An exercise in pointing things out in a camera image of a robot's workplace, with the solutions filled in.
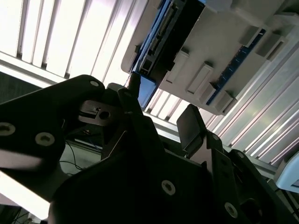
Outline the hard disk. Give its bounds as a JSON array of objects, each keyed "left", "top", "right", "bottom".
[{"left": 121, "top": 0, "right": 207, "bottom": 108}]

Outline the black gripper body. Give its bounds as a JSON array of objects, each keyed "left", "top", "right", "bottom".
[{"left": 48, "top": 151, "right": 295, "bottom": 224}]

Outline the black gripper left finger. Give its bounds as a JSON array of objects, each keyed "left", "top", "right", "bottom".
[{"left": 0, "top": 72, "right": 167, "bottom": 202}]

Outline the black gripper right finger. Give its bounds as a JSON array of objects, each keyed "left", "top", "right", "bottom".
[{"left": 176, "top": 104, "right": 278, "bottom": 204}]

